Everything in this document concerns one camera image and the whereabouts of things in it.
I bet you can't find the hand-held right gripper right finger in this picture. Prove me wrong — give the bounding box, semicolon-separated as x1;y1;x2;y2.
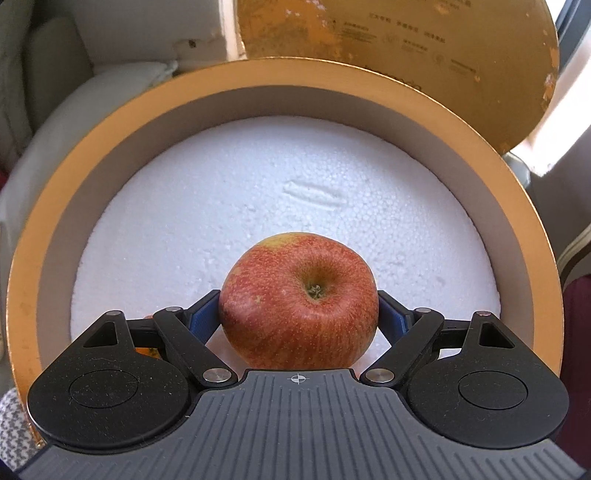
360;291;515;387

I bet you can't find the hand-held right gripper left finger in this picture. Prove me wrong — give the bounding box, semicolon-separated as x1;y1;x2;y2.
81;290;237;387

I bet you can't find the red apple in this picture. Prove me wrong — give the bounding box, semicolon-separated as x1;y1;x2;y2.
218;232;380;371

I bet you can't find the gold gift box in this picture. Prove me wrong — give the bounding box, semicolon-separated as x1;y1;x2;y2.
7;56;565;446

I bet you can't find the gold box lid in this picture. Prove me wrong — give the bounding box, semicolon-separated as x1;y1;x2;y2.
235;0;560;153

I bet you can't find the white foam insert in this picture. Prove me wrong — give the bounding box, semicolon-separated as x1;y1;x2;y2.
69;117;502;370

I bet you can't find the maroon upholstered chair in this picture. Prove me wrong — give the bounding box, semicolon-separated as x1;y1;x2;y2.
556;231;591;444

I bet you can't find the grey patterned cloth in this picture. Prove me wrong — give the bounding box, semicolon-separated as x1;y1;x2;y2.
0;390;44;462

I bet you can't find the window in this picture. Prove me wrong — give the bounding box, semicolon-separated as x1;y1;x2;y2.
554;0;591;47

